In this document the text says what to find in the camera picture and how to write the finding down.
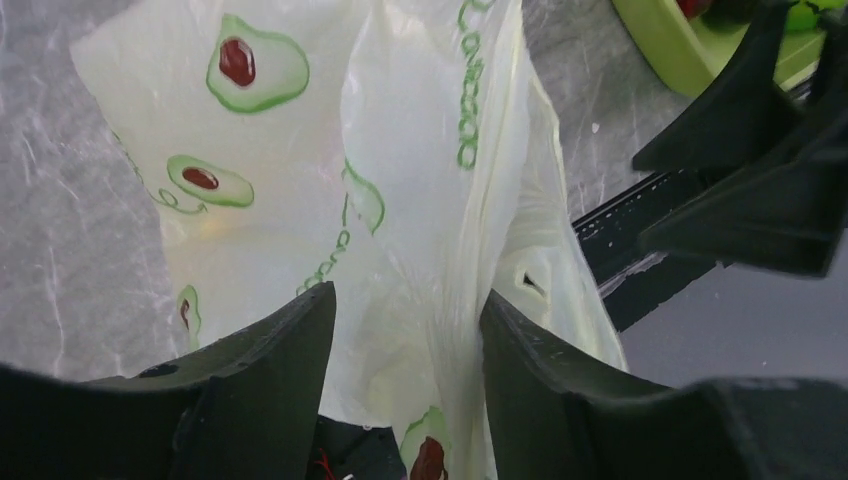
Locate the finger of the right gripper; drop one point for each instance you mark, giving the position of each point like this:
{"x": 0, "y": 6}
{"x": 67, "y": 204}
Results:
{"x": 785, "y": 211}
{"x": 741, "y": 116}

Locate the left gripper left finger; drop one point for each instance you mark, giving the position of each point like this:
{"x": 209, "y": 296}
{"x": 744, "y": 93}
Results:
{"x": 244, "y": 407}

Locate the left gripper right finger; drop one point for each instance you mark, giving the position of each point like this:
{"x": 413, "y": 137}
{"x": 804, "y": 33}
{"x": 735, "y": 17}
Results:
{"x": 556, "y": 412}

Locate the light green plastic bag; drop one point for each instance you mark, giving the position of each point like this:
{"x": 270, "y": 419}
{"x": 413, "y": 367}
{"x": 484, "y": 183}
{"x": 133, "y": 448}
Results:
{"x": 405, "y": 151}

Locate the dark red fake fruit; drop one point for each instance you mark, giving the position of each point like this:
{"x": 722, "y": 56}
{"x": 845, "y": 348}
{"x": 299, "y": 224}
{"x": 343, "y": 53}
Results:
{"x": 693, "y": 8}

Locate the green plastic basin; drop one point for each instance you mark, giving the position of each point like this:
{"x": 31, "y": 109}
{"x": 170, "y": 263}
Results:
{"x": 688, "y": 54}

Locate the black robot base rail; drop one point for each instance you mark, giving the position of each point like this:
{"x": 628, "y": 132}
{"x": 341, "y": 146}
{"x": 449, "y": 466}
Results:
{"x": 633, "y": 283}

